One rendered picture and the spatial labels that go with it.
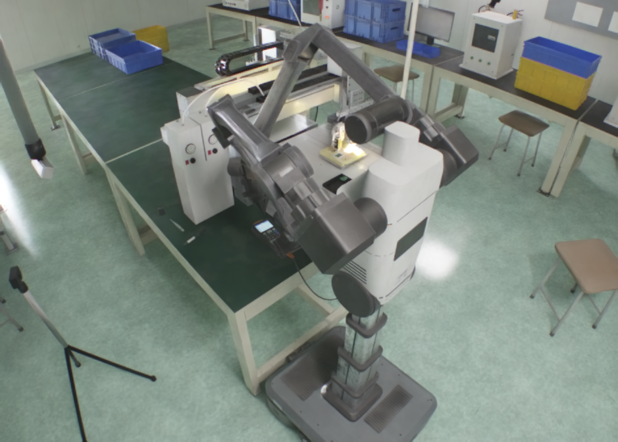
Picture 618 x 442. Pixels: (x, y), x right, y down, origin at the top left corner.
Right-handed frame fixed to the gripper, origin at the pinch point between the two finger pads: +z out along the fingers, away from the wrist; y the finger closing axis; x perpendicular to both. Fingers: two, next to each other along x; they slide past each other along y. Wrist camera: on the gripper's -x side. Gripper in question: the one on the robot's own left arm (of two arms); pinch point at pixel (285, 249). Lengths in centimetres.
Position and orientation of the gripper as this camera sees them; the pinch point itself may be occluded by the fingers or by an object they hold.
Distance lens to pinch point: 148.9
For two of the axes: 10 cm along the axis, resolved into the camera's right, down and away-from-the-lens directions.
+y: -8.0, 3.8, -4.7
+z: -3.0, 4.2, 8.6
